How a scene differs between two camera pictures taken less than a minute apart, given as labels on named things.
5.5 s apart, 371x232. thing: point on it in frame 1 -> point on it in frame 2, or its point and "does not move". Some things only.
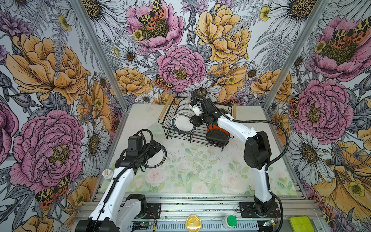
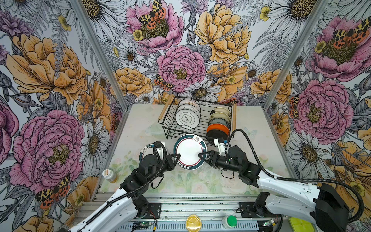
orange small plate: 214,127 does not move
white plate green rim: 181,123 -> 189,146
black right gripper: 195,121 -> 210,158
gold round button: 193,223 does not move
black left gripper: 156,145 -> 171,164
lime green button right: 301,224 does not move
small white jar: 107,174 does not move
